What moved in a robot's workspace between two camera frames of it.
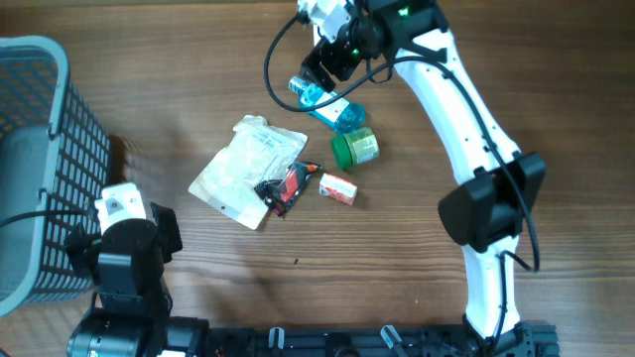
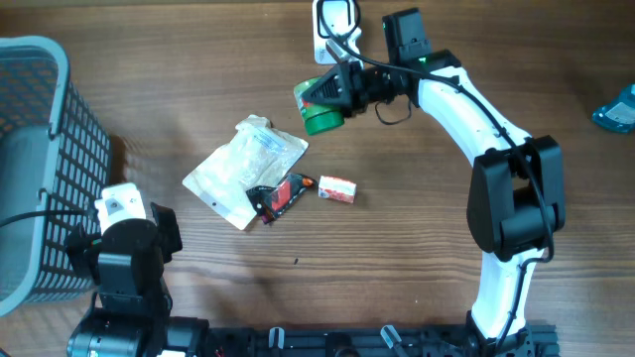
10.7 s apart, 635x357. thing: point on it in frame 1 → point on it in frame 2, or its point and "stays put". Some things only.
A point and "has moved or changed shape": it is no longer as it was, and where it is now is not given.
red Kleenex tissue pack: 334,187 stays put
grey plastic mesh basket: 55,155 stays put
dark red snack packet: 280,194 has moved or changed shape
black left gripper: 168,230 stays put
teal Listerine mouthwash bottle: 339,114 → 620,114
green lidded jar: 358,146 → 318,119
